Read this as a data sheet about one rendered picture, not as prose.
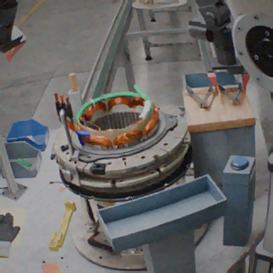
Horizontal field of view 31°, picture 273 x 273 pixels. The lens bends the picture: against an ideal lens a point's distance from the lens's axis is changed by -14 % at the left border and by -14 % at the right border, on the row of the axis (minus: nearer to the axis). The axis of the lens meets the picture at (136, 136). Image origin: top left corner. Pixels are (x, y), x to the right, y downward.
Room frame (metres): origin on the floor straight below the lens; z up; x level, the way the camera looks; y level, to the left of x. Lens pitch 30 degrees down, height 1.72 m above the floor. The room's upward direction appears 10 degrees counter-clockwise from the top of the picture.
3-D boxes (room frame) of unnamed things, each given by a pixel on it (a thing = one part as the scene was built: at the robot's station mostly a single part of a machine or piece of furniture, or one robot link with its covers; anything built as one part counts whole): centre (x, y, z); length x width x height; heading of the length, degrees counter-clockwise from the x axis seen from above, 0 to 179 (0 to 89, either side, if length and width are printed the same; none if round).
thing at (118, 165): (1.12, 0.04, 1.09); 0.32 x 0.32 x 0.01
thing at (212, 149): (1.23, -0.23, 0.91); 0.19 x 0.19 x 0.26; 84
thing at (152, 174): (0.98, 0.01, 1.06); 0.09 x 0.04 x 0.01; 87
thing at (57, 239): (1.16, 0.26, 0.80); 0.22 x 0.04 x 0.03; 164
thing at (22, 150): (1.54, 0.43, 0.82); 0.16 x 0.14 x 0.07; 81
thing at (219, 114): (1.23, -0.23, 1.05); 0.20 x 0.19 x 0.02; 174
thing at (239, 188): (0.97, -0.22, 0.91); 0.07 x 0.07 x 0.25; 61
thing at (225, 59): (1.24, -0.27, 1.20); 0.10 x 0.07 x 0.07; 85
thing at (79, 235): (1.12, 0.04, 0.80); 0.39 x 0.39 x 0.01
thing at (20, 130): (1.71, 0.40, 0.82); 0.16 x 0.14 x 0.07; 83
